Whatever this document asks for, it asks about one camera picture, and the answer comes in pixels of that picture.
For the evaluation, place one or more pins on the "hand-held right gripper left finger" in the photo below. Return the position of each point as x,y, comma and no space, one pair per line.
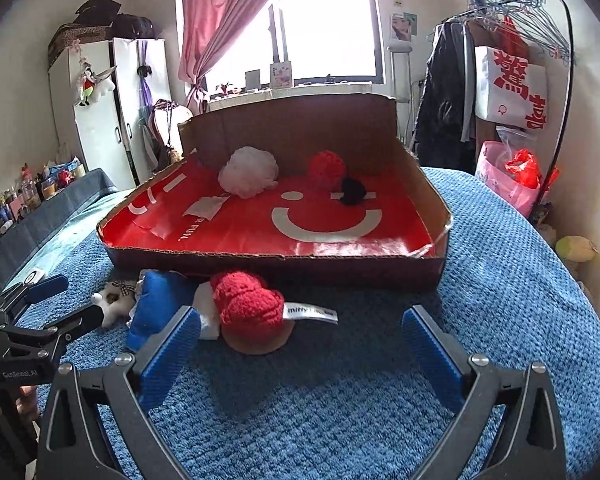
172,355

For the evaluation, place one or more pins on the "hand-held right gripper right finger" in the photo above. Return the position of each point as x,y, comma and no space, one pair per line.
432,355

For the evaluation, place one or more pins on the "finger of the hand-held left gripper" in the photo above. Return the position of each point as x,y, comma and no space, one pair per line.
80,320
45,287

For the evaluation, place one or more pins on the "white plush toy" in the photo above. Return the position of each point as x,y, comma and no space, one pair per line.
112,305

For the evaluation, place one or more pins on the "blue tissue pack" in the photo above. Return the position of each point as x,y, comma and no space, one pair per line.
155,305

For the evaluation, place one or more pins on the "red fuzzy plush toy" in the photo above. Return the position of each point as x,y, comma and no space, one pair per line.
250,305

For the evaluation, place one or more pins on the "white packet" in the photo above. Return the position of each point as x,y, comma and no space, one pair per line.
204,207

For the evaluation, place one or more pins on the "red-lined cardboard box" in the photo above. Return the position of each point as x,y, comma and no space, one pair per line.
330,240

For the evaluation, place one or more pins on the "black pompom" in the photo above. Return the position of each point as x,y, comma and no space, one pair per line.
352,190

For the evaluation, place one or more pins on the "white mesh bath sponge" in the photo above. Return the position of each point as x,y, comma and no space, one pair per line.
247,172

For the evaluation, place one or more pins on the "red knit ball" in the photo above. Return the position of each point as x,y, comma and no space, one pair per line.
325,167

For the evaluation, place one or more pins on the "person's left hand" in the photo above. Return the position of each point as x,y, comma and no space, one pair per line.
26,402

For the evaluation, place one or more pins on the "small white gadget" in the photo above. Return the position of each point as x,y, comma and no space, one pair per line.
35,276

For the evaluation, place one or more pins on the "teal bed sheet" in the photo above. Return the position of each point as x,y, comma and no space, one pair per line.
65,245

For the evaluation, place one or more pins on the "cluster of bottles and toiletries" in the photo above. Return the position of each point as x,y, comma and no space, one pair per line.
35,190

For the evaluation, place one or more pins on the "dark blue cloth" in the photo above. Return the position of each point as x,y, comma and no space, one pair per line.
80,195

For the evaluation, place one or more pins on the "blue textured blanket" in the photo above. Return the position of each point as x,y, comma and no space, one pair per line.
505,285

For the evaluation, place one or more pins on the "white wardrobe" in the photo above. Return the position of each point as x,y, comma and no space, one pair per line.
95,135

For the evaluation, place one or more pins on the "pink plastic bag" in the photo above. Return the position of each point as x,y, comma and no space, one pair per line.
500,185

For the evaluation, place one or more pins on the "hanging plush toy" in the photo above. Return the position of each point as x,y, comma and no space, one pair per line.
92,85

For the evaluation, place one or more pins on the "red plastic bag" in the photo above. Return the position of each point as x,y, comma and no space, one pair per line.
525,167

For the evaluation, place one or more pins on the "purple hanging ribbon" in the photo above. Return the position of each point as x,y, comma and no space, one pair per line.
145,90

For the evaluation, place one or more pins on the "clear plastic bag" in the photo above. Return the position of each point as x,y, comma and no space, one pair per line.
517,135

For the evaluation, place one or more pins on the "leopard print bag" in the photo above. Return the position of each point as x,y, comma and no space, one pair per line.
77,40

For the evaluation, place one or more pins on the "dark jacket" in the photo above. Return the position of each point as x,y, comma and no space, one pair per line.
440,100

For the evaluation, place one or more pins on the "small potted plant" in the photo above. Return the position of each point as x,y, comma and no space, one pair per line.
226,88

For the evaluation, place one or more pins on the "white paper bag red print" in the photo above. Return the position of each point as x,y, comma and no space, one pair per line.
510,95

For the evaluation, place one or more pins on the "dark purple bag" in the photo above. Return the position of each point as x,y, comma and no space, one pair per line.
132,26

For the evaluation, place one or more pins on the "black bag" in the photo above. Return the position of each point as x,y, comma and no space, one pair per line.
99,9

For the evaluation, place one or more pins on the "greeting card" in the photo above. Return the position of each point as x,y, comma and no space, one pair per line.
281,75

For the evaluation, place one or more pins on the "white metal stand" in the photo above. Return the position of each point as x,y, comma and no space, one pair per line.
400,50

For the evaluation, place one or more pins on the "pink curtain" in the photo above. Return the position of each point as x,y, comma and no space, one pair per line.
220,15

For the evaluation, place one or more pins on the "red hanging bag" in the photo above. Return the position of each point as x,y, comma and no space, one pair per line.
511,40

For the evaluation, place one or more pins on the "black clothes rack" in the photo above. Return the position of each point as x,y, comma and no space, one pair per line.
570,60

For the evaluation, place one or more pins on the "window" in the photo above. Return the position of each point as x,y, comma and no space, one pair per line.
330,20

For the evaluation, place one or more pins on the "grey picture frame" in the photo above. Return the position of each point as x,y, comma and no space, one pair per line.
252,79

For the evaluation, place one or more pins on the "wall poster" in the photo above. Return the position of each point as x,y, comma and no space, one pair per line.
402,25

